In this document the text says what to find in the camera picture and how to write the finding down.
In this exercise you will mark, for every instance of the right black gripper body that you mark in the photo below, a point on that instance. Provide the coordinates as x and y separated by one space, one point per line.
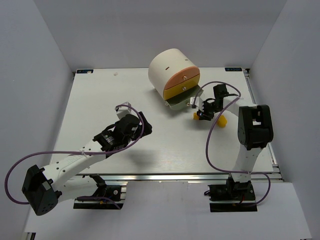
207 109

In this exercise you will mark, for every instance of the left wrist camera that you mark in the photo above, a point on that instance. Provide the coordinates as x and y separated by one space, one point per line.
123 110

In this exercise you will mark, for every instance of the yellow drawer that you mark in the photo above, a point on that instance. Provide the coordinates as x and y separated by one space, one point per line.
173 91

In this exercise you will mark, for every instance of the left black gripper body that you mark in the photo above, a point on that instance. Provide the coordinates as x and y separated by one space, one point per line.
139 125

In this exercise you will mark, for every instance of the blue label sticker right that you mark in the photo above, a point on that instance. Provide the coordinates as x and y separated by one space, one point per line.
233 69

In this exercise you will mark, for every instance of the yellow rectangular lego brick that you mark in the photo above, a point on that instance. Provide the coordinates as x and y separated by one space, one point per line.
196 116

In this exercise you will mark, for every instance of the blue label sticker left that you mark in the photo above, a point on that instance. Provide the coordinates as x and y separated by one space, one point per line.
84 71

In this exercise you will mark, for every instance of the aluminium table rail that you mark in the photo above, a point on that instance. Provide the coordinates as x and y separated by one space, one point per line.
274 175

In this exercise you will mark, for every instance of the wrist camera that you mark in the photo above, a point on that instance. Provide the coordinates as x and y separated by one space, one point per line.
196 102
123 110

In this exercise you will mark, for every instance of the yellow round lego piece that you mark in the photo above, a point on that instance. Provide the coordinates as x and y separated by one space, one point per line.
222 121

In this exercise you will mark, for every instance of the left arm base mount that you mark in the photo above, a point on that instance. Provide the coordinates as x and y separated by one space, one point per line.
105 197

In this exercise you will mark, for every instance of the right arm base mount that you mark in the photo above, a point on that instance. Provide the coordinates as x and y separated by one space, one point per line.
221 201

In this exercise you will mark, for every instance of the white cylindrical drawer cabinet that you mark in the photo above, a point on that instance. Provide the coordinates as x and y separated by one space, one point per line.
165 65

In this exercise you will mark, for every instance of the blue label sticker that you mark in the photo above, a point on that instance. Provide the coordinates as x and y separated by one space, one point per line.
84 71
233 69

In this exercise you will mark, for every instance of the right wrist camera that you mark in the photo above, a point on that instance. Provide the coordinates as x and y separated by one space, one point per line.
196 102

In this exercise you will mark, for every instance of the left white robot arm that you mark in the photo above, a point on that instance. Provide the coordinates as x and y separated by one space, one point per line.
45 187

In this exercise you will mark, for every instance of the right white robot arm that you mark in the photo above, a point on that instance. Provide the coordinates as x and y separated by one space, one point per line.
254 126

